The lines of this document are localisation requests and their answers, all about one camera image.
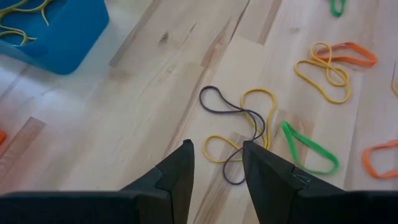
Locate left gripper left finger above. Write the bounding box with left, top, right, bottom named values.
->
left=119, top=139, right=195, bottom=224

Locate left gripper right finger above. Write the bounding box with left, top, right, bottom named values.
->
left=242, top=140, right=345, bottom=224

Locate green rubber band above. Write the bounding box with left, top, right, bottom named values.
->
left=329, top=0, right=348, bottom=18
left=280, top=120, right=340, bottom=175

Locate black rubber band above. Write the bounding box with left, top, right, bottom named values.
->
left=198, top=85, right=267, bottom=186

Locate long yellow rubber band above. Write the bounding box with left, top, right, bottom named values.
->
left=391, top=60, right=398, bottom=99

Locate orange rubber band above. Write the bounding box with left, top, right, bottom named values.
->
left=313, top=42, right=379, bottom=68
left=361, top=139, right=398, bottom=180

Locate blue plastic bin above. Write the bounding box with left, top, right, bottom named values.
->
left=0, top=0, right=110, bottom=75

